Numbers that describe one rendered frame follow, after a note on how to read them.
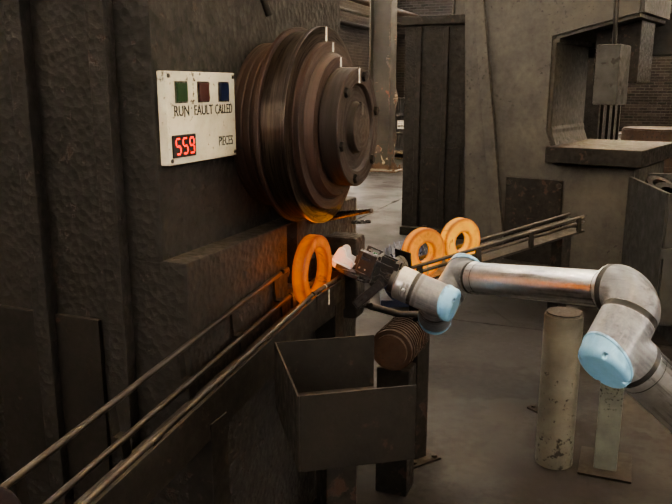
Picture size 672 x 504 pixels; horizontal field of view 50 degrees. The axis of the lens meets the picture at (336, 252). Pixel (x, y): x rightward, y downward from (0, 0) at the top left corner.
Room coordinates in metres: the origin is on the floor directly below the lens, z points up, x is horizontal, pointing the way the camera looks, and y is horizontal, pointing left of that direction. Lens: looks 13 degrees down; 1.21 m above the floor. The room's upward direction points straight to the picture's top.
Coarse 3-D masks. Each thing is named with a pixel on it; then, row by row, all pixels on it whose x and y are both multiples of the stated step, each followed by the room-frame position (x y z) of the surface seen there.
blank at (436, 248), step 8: (416, 232) 2.18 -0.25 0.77; (424, 232) 2.19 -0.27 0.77; (432, 232) 2.21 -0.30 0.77; (408, 240) 2.17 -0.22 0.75; (416, 240) 2.17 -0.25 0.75; (424, 240) 2.19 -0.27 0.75; (432, 240) 2.21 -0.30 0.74; (440, 240) 2.23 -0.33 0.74; (408, 248) 2.16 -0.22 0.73; (416, 248) 2.17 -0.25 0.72; (432, 248) 2.22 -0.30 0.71; (440, 248) 2.23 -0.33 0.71; (416, 256) 2.17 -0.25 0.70; (432, 256) 2.21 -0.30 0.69; (440, 256) 2.23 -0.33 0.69; (432, 264) 2.21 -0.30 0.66; (424, 272) 2.19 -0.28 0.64; (432, 272) 2.21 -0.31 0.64
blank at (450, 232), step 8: (448, 224) 2.27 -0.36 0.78; (456, 224) 2.26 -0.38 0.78; (464, 224) 2.28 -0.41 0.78; (472, 224) 2.30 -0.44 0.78; (448, 232) 2.24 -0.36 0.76; (456, 232) 2.26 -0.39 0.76; (464, 232) 2.29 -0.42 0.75; (472, 232) 2.30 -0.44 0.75; (448, 240) 2.24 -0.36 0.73; (464, 240) 2.32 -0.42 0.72; (472, 240) 2.30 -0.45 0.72; (448, 248) 2.24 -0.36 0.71; (464, 248) 2.30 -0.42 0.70
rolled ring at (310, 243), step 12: (312, 240) 1.76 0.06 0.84; (324, 240) 1.83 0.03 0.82; (300, 252) 1.74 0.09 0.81; (312, 252) 1.76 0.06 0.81; (324, 252) 1.84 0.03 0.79; (300, 264) 1.72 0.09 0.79; (324, 264) 1.85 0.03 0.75; (300, 276) 1.71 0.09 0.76; (324, 276) 1.84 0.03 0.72; (300, 288) 1.71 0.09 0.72; (312, 288) 1.82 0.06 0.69; (300, 300) 1.74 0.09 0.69
